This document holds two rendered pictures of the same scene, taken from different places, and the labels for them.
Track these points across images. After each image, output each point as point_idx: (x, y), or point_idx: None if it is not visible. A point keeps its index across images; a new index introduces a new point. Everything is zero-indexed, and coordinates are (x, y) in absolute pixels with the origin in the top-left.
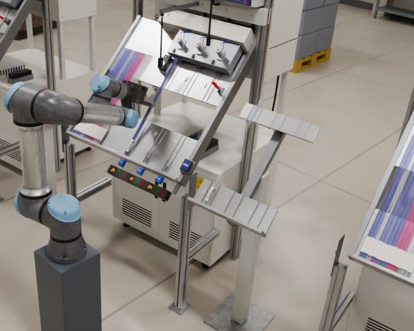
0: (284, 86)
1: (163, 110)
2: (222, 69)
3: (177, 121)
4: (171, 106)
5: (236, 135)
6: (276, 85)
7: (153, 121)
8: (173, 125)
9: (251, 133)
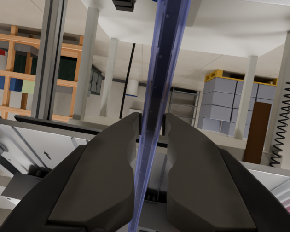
0: (103, 96)
1: (283, 41)
2: (21, 188)
3: (244, 27)
4: (269, 48)
5: (139, 25)
6: (124, 93)
7: None
8: (246, 16)
9: (40, 38)
